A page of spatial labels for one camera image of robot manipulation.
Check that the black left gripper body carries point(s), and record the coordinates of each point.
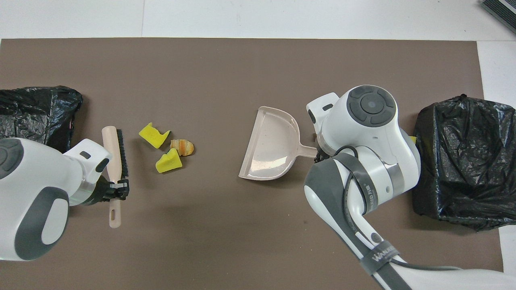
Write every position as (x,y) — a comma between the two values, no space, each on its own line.
(102,191)

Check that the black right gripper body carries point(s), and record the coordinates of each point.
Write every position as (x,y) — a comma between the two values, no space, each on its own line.
(319,155)

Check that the beige brush with black bristles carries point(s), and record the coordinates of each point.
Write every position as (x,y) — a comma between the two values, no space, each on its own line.
(112,153)

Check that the wedge shaped yellow sponge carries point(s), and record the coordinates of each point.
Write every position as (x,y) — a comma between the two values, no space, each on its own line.
(168,162)

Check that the beige plastic dustpan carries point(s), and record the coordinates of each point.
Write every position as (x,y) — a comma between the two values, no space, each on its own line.
(270,149)

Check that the notched yellow sponge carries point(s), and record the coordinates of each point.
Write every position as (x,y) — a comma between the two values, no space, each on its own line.
(153,135)

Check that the pale striped croissant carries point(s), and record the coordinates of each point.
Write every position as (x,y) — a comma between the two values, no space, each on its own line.
(182,147)

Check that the small yellow green sponge piece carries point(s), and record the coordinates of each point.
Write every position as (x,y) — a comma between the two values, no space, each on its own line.
(413,140)

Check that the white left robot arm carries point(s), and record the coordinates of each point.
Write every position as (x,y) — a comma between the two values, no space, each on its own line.
(36,193)

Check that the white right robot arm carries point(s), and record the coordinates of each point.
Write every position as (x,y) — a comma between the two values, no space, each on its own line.
(363,133)

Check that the black bag lined bin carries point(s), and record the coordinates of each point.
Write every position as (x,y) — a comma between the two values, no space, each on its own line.
(463,161)
(32,112)

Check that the brown table mat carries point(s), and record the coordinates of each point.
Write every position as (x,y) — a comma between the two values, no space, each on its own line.
(242,233)

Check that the dark grey ribbed panel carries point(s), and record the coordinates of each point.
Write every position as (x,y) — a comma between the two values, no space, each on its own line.
(500,12)

